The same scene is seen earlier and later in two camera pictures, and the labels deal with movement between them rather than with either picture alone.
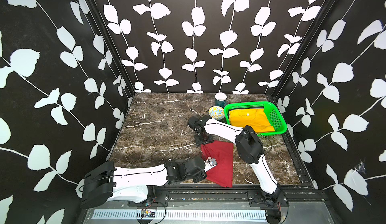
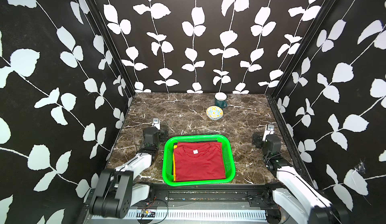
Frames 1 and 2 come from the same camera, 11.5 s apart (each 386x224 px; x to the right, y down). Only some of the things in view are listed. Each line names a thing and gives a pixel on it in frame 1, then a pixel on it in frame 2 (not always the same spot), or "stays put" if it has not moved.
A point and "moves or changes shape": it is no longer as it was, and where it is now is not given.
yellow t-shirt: [257, 118] to [174, 146]
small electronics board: [145, 213] stays put
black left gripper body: [198, 177] to [161, 137]
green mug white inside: [220, 99] stays put
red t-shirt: [222, 174] moves or changes shape
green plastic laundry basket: [272, 113] to [167, 160]
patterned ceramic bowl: [216, 112] stays put
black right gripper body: [203, 140] to [260, 143]
